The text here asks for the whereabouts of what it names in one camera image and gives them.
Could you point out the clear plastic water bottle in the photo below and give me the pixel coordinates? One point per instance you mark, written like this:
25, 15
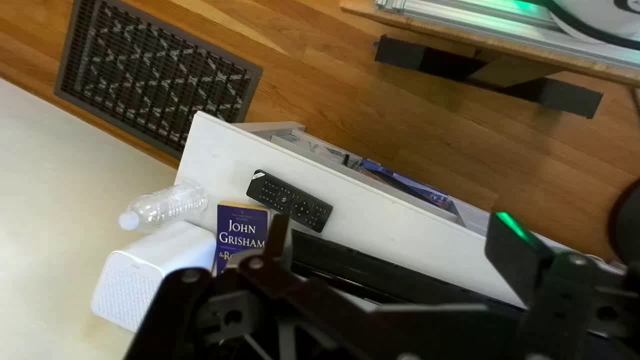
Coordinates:
163, 205

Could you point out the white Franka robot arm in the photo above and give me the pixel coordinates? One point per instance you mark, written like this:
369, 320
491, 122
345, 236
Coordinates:
601, 21

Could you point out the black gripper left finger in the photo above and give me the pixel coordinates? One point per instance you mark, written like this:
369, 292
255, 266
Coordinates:
201, 300

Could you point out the white rectangular box device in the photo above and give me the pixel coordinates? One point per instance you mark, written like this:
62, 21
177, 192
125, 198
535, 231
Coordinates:
143, 280

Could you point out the wooden platform board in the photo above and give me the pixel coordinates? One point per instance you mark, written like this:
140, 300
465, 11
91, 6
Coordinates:
466, 37

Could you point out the dark metal floor vent grille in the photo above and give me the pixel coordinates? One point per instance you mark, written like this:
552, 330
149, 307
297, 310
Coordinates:
157, 72

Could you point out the long black soundbar speaker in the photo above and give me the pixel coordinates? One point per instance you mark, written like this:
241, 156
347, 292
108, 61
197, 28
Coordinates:
386, 270

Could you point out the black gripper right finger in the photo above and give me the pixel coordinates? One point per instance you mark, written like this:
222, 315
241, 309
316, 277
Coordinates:
572, 300

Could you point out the purple John Grisham paperback book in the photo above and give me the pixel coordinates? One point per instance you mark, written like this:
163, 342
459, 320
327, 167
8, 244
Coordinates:
241, 235

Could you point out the blue plastic package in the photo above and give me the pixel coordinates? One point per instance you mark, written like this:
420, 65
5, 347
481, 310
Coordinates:
406, 183

